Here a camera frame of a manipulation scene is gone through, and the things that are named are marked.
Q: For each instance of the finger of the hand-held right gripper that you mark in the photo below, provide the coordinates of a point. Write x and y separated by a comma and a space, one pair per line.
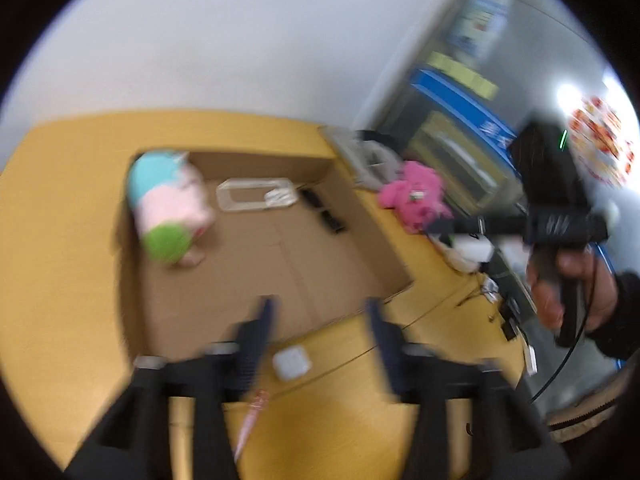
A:
475, 225

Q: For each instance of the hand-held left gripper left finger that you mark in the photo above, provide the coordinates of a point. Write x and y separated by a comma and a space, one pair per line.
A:
257, 345

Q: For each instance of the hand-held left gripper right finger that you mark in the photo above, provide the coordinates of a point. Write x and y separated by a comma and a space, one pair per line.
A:
385, 350

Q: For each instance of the white earbuds case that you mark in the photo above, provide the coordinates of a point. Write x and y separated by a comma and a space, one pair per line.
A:
291, 364

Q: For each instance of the cardboard box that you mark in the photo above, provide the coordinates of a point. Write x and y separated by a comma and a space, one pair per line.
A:
270, 260

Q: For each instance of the black sunglasses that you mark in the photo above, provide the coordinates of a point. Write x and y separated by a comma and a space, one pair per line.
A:
327, 217

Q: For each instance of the person's right forearm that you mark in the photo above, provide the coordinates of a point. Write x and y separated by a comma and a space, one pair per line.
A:
625, 315

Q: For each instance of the person's right hand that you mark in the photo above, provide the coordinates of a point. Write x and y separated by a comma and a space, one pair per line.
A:
595, 280

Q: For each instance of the panda plush toy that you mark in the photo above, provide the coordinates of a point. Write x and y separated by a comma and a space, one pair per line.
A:
465, 252

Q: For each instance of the pink bear plush toy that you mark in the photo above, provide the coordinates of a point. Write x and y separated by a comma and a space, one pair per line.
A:
415, 197

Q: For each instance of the pink slim packet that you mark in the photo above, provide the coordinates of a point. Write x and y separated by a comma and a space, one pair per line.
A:
252, 412

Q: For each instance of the black device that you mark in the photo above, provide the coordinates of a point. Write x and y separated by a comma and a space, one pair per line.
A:
510, 290

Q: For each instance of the yellow sticky notes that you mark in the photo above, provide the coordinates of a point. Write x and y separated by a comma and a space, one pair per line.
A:
465, 72

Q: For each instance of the small white packet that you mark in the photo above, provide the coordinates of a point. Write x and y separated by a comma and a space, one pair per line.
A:
530, 360

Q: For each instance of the pink pig plush toy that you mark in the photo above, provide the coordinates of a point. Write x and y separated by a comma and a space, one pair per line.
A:
167, 205

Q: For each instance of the blue door poster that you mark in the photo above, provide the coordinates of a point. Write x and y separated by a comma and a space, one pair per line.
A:
480, 17

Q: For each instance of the person's tan jacket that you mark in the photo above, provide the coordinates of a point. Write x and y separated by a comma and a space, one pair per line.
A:
585, 410

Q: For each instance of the round red wall poster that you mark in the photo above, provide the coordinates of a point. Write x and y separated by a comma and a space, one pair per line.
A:
600, 140

